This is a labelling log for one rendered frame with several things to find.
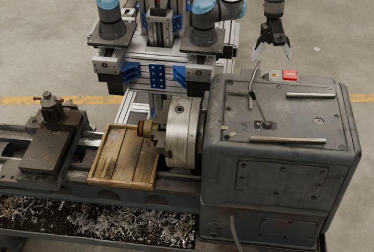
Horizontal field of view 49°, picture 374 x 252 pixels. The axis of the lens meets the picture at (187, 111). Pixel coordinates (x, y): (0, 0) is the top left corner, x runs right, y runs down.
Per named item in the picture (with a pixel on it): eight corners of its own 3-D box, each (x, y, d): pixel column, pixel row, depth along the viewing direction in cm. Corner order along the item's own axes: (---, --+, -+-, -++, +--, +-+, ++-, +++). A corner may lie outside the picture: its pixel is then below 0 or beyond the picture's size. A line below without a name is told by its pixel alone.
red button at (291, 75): (295, 73, 182) (296, 69, 181) (296, 82, 178) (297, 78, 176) (281, 72, 183) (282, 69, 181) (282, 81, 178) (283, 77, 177)
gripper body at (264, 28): (278, 36, 163) (280, 6, 157) (283, 44, 156) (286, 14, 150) (259, 37, 163) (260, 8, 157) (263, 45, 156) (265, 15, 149)
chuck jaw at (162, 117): (178, 123, 183) (180, 97, 181) (177, 125, 178) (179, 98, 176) (154, 121, 184) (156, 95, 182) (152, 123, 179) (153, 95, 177)
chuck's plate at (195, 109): (202, 126, 202) (202, 82, 177) (195, 182, 182) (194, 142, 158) (195, 125, 202) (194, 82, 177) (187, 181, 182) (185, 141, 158)
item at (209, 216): (295, 223, 268) (326, 134, 207) (301, 297, 234) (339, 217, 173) (205, 213, 273) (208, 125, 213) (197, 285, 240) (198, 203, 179)
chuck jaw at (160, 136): (176, 131, 177) (172, 149, 167) (176, 140, 179) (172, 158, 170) (151, 129, 178) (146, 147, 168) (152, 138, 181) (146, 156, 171)
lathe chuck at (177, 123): (195, 125, 202) (194, 82, 177) (187, 181, 182) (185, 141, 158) (177, 123, 203) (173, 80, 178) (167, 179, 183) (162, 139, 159)
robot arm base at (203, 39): (191, 29, 223) (191, 14, 216) (219, 31, 221) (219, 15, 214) (187, 45, 212) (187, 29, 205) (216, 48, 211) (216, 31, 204)
